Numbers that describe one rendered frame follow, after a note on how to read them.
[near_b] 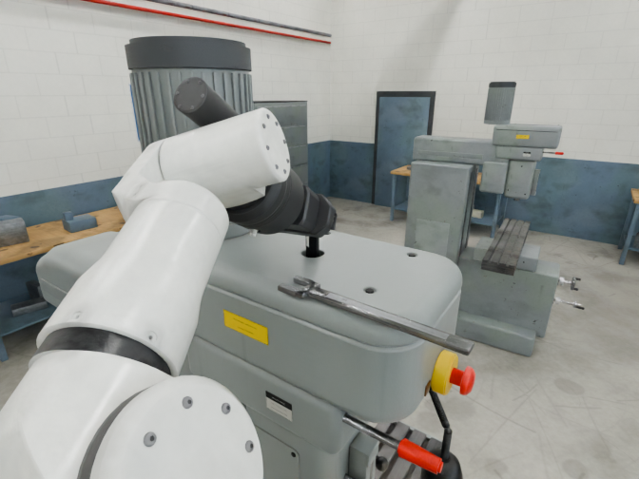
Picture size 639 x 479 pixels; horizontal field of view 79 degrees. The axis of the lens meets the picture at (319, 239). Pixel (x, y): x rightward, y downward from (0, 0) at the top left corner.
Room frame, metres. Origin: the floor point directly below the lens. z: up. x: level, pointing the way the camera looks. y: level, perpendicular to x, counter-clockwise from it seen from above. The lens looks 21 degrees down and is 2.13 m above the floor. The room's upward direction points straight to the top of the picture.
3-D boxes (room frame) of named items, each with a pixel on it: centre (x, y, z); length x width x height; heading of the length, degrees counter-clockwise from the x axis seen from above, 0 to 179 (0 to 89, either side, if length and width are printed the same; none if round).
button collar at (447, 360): (0.45, -0.18, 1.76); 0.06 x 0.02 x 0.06; 145
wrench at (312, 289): (0.40, -0.05, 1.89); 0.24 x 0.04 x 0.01; 53
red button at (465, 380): (0.44, -0.20, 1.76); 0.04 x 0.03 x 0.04; 145
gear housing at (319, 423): (0.61, 0.05, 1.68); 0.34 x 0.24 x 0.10; 55
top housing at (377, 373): (0.59, 0.02, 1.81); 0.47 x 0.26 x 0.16; 55
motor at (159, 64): (0.72, 0.22, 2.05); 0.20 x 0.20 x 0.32
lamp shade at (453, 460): (0.52, -0.22, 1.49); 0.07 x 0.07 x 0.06
